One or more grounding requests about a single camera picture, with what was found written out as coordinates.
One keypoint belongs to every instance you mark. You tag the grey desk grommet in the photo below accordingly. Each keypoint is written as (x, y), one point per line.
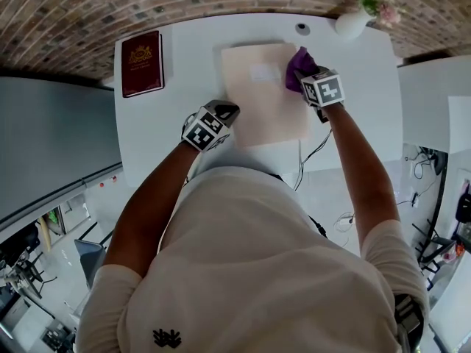
(302, 28)

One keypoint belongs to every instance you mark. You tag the peach folder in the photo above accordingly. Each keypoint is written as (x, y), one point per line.
(265, 101)

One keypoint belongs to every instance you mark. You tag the grey board panel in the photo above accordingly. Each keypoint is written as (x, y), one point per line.
(48, 142)

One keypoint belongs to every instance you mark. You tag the black bag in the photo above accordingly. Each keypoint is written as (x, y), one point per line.
(464, 204)

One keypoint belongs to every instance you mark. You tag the pink and green flowers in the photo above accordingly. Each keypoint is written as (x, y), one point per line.
(379, 2)

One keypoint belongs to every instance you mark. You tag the person's white shirt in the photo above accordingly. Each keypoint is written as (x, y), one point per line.
(250, 270)

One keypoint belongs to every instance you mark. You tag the black folding chair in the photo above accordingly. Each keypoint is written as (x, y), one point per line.
(434, 248)

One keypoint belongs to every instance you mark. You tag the purple cloth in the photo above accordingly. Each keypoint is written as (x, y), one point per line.
(300, 64)

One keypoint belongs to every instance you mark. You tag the wood framed picture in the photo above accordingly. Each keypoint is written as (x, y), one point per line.
(49, 230)

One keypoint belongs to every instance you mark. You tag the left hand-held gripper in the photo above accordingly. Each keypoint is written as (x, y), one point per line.
(202, 132)

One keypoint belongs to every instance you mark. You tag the person's left forearm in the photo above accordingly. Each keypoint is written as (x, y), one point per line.
(154, 204)

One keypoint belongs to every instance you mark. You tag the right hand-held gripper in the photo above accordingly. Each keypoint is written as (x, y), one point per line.
(327, 88)

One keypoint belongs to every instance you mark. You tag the dark red book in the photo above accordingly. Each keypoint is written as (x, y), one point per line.
(141, 64)

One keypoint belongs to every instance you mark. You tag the person's right forearm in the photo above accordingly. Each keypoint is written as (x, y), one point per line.
(364, 175)

